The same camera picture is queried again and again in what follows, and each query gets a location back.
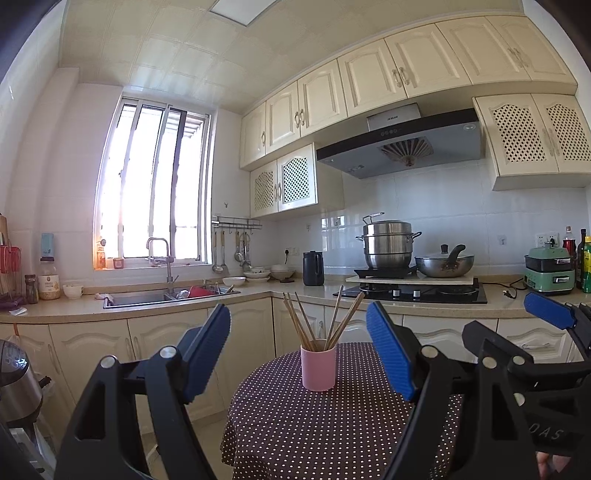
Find wooden chopstick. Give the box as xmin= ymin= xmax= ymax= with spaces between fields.
xmin=325 ymin=292 xmax=365 ymax=350
xmin=283 ymin=294 xmax=311 ymax=350
xmin=325 ymin=285 xmax=344 ymax=351
xmin=286 ymin=308 xmax=305 ymax=349

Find bundle chopstick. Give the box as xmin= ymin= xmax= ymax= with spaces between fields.
xmin=295 ymin=293 xmax=318 ymax=351

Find cream lower kitchen cabinets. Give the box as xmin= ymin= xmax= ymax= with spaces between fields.
xmin=1 ymin=294 xmax=580 ymax=443

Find cream kitchen cabinets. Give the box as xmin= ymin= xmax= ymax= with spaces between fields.
xmin=1 ymin=294 xmax=580 ymax=443
xmin=239 ymin=15 xmax=590 ymax=190

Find kitchen window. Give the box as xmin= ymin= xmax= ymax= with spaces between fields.
xmin=93 ymin=98 xmax=212 ymax=270

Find cream upper kitchen cabinets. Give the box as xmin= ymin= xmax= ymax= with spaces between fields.
xmin=239 ymin=15 xmax=590 ymax=190

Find person's left hand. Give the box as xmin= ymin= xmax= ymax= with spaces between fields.
xmin=536 ymin=452 xmax=590 ymax=479

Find green electric cooker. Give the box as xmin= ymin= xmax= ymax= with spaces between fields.
xmin=525 ymin=243 xmax=575 ymax=295

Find pink cylindrical cup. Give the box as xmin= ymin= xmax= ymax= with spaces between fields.
xmin=301 ymin=339 xmax=337 ymax=392

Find black gas stove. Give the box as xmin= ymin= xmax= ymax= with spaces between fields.
xmin=342 ymin=266 xmax=488 ymax=304

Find steel sink with faucet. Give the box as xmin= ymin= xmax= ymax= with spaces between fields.
xmin=102 ymin=237 xmax=238 ymax=310

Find brown polka dot tablecloth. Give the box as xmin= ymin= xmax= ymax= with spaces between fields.
xmin=220 ymin=341 xmax=465 ymax=480

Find steel steamer pot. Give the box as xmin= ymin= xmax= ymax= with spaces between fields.
xmin=356 ymin=212 xmax=422 ymax=270

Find hanging utensil rack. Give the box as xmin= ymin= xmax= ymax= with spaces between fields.
xmin=211 ymin=214 xmax=263 ymax=272

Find black electric kettle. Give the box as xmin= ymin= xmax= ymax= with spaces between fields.
xmin=303 ymin=251 xmax=325 ymax=286

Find steel appliance at left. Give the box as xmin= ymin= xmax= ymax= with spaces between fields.
xmin=0 ymin=340 xmax=51 ymax=429

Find range hood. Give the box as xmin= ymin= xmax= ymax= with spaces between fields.
xmin=315 ymin=108 xmax=484 ymax=179

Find steel wok with handle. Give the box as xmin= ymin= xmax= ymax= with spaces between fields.
xmin=415 ymin=244 xmax=475 ymax=278

